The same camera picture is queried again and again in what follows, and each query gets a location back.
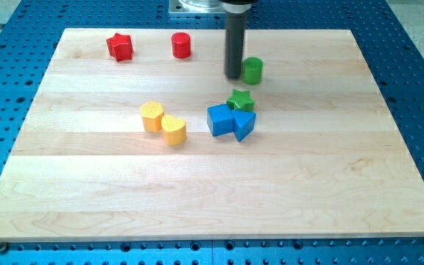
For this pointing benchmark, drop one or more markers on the yellow hexagon block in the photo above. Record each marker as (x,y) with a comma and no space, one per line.
(151,114)

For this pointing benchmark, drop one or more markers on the light wooden board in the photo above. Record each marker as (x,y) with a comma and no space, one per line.
(325,158)

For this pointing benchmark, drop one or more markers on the yellow heart block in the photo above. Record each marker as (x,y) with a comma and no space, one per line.
(174,130)

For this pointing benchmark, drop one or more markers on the red star block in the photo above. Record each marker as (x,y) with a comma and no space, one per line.
(120,47)

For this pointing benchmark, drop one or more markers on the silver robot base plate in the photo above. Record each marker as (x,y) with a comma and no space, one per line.
(185,7)

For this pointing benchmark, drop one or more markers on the green star block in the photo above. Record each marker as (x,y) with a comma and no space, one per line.
(241,100)

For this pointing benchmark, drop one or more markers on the blue perforated table plate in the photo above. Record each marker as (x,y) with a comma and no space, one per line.
(389,34)

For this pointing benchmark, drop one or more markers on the red cylinder block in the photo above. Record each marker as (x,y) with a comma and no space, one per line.
(181,45)

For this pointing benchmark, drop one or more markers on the blue cube block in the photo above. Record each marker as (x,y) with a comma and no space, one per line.
(219,120)

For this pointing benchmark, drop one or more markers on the blue triangle block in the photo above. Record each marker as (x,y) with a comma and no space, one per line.
(243,123)

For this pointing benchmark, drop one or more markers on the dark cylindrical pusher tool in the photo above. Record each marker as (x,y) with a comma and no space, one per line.
(235,27)

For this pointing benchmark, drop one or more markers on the green cylinder block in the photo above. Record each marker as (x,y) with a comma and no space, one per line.
(251,72)

